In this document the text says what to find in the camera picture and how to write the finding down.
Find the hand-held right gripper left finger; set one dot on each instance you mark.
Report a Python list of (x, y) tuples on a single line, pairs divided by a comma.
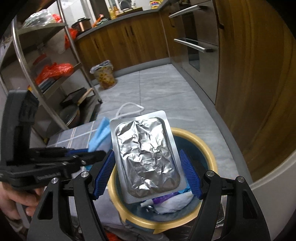
[(104, 176)]

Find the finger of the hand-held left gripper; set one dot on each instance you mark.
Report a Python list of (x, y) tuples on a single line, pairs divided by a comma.
[(90, 156), (76, 151)]

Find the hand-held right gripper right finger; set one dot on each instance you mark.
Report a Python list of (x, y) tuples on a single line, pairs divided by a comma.
[(189, 172)]

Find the light blue plastic piece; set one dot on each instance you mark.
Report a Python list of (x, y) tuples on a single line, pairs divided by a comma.
[(185, 191)]

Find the white tissue paper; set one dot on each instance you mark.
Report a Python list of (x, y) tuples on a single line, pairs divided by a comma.
[(173, 204)]

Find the purple wrapper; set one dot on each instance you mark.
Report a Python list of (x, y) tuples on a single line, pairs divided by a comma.
[(161, 198)]

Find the silver foil tray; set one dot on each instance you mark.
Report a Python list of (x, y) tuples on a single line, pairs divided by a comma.
[(145, 157)]

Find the blue bin with yellow rim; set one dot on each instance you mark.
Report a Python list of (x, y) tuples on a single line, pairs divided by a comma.
[(175, 220)]

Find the person's left hand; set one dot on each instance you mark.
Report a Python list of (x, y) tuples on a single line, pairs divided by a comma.
[(13, 199)]

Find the grey checked cloth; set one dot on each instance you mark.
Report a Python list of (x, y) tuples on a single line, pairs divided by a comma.
[(69, 136)]

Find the stainless steel rack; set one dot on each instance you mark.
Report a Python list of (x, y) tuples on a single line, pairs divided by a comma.
[(62, 81)]

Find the yellow patterned waste bin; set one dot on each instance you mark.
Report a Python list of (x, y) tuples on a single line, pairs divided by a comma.
[(106, 77)]

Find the wooden kitchen cabinet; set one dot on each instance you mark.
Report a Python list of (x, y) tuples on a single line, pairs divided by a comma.
[(249, 81), (129, 41)]

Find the clear plastic bag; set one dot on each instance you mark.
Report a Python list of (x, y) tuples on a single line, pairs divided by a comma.
[(39, 18)]

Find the stainless steel oven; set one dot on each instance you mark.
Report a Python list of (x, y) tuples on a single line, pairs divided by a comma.
[(192, 55)]

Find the round cooking pot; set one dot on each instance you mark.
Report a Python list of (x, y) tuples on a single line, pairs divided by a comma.
[(81, 25)]

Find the orange packet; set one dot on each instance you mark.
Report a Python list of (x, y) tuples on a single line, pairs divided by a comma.
[(97, 20)]

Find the grey kitchen countertop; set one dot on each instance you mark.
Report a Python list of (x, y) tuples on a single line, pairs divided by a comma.
[(115, 19)]

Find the yellow oil bottle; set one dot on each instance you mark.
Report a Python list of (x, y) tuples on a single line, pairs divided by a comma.
[(113, 12)]

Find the yellow packet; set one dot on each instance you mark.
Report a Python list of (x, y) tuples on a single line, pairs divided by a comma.
[(156, 3)]

